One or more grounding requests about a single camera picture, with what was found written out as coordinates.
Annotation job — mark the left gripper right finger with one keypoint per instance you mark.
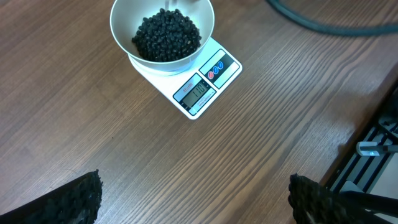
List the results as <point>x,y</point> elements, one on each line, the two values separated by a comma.
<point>313,203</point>

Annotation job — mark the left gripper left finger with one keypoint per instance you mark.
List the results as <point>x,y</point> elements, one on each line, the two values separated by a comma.
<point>75,202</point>

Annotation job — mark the white digital kitchen scale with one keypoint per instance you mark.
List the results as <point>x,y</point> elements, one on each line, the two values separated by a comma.
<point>193,88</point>

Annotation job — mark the black beans in bowl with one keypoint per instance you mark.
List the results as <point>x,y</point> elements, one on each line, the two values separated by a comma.
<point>166,36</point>

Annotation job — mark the white bowl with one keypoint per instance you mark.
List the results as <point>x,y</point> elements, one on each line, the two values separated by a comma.
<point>127,15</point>

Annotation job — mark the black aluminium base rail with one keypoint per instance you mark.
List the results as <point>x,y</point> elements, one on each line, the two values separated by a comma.
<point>368,173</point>

